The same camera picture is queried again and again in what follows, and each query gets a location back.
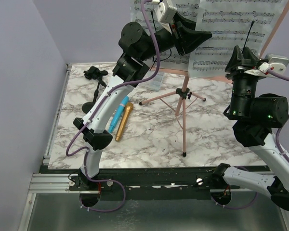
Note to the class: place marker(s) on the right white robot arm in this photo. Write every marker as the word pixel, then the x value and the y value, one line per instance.
pixel 255 117

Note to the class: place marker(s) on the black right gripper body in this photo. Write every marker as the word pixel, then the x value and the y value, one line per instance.
pixel 242 70

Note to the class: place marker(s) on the blue toy microphone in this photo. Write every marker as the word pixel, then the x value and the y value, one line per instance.
pixel 118 114

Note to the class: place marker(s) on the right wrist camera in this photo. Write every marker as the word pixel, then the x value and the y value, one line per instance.
pixel 276 63

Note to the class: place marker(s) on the clear plastic compartment box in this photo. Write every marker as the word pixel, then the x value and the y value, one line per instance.
pixel 155 83

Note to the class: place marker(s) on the black mic clip stand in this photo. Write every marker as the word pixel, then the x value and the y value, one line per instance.
pixel 95 74

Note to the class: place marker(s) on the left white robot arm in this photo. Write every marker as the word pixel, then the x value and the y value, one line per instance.
pixel 140 62

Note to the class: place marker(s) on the black mounting base rail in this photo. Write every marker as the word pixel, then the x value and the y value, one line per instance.
pixel 122 184

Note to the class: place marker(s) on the gold toy microphone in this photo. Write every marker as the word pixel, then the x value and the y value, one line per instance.
pixel 127 111

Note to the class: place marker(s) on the sheet music page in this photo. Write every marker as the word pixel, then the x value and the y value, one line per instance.
pixel 170 59
pixel 246 23

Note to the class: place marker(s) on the aluminium extrusion frame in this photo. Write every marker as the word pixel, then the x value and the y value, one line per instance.
pixel 153 139

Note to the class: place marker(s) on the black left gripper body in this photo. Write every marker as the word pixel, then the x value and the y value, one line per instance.
pixel 178 37

